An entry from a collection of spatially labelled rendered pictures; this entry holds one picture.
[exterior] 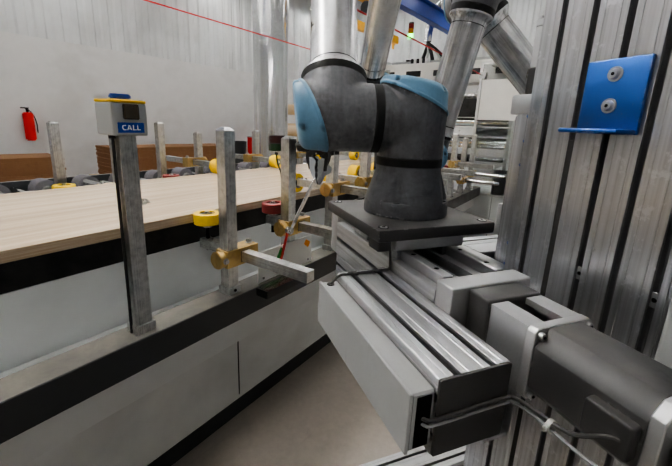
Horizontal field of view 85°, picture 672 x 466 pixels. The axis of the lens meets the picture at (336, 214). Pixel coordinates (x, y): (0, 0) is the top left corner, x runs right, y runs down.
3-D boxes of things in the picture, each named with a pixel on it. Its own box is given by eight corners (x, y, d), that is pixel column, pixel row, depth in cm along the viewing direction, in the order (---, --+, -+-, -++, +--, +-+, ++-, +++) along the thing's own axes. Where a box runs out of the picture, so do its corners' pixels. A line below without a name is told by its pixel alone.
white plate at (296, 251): (311, 260, 134) (312, 234, 132) (259, 283, 113) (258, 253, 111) (310, 260, 135) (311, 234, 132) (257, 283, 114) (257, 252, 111)
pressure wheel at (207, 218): (222, 241, 121) (221, 208, 119) (220, 249, 114) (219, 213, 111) (196, 242, 120) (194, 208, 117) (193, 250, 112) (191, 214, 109)
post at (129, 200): (156, 328, 87) (139, 135, 77) (135, 337, 83) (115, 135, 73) (146, 322, 90) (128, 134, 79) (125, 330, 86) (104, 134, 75)
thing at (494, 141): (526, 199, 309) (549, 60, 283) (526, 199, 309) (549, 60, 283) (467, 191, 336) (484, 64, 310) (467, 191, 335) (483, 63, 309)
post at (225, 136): (238, 294, 108) (234, 127, 97) (229, 298, 106) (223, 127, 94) (231, 290, 110) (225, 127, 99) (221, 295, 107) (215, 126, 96)
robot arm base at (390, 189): (464, 218, 64) (471, 161, 62) (388, 223, 59) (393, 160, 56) (416, 200, 78) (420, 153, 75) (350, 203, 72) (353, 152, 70)
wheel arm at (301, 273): (314, 282, 96) (314, 267, 95) (306, 287, 93) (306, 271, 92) (209, 246, 119) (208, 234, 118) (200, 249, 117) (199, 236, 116)
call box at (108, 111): (149, 139, 77) (146, 100, 75) (114, 139, 72) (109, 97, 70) (132, 137, 81) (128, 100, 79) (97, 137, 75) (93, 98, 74)
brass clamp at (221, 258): (259, 258, 111) (259, 243, 110) (223, 272, 100) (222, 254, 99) (245, 254, 115) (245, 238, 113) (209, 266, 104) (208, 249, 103)
